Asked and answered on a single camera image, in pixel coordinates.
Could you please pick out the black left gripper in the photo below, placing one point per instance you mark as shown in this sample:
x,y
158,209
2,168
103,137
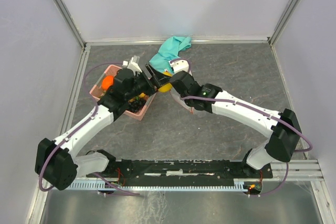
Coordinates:
x,y
155,79

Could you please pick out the yellow lemon fruit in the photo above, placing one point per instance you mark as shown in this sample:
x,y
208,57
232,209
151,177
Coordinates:
x,y
165,88

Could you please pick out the orange tangerine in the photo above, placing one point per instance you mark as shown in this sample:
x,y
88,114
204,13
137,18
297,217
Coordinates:
x,y
107,82

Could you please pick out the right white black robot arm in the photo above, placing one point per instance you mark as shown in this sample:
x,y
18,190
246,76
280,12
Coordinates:
x,y
281,129

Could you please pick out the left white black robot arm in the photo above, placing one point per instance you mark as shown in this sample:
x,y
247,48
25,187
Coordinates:
x,y
57,160

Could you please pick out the teal cloth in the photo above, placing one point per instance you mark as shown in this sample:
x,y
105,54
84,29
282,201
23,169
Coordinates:
x,y
168,51

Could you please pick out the black grape cluster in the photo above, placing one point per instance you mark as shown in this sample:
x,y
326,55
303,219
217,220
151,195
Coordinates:
x,y
136,104

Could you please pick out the pink plastic basket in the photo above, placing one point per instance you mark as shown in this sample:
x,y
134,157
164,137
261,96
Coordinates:
x,y
97,92

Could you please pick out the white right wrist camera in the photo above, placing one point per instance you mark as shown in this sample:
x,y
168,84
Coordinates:
x,y
179,65

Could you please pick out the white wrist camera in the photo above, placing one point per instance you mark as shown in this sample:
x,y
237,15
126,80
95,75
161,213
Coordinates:
x,y
133,64
179,65

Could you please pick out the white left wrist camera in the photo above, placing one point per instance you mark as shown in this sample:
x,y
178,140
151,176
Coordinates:
x,y
133,64

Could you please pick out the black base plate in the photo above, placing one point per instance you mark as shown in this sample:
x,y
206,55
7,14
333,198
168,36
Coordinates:
x,y
147,173

